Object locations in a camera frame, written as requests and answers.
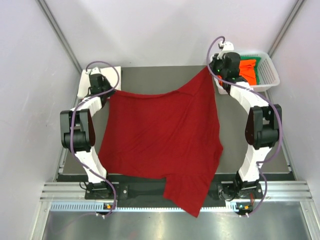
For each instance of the dark red t shirt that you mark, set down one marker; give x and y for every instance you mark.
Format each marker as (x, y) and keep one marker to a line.
(173, 136)

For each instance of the white plastic basket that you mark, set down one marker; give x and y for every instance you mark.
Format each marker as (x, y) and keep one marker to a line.
(267, 72)

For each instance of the orange t shirt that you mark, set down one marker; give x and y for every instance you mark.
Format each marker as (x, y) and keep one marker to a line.
(237, 70)

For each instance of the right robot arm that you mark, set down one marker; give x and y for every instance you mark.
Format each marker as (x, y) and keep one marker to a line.
(263, 126)

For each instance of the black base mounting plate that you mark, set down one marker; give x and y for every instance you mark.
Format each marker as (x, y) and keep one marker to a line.
(135, 192)

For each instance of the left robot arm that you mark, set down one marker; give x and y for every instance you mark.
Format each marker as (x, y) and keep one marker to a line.
(78, 136)

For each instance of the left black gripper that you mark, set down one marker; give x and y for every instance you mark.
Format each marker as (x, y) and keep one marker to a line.
(105, 81)

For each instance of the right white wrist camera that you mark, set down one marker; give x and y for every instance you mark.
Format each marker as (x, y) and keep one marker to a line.
(226, 47)

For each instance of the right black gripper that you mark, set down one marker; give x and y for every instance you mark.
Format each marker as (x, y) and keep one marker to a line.
(215, 60)

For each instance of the green t shirt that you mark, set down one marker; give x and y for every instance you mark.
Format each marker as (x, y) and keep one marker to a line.
(257, 72)

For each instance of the grey slotted cable duct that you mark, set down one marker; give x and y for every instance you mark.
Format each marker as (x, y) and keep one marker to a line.
(106, 207)

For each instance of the aluminium frame rail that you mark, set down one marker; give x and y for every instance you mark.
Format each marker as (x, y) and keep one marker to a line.
(277, 191)

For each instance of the folded white t shirt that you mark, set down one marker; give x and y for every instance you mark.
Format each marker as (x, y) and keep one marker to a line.
(84, 83)

